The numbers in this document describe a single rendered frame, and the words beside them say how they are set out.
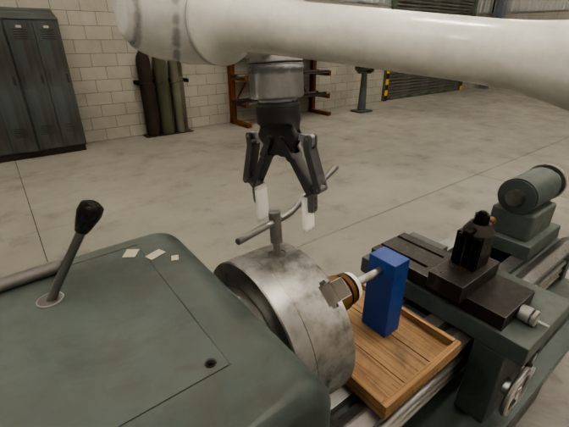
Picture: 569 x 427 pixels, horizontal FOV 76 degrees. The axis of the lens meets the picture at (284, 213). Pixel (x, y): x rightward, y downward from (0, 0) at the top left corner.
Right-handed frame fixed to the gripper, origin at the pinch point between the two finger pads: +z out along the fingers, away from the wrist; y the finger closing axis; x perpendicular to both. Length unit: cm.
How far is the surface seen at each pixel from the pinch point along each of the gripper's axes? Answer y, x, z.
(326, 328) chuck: -13.4, 8.2, 15.1
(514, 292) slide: -37, -53, 35
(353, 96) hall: 412, -890, 43
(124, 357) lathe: -1.3, 35.1, 6.0
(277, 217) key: -1.2, 3.8, -0.8
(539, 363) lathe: -48, -83, 79
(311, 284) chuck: -8.9, 5.5, 9.5
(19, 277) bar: 23.5, 36.3, 2.0
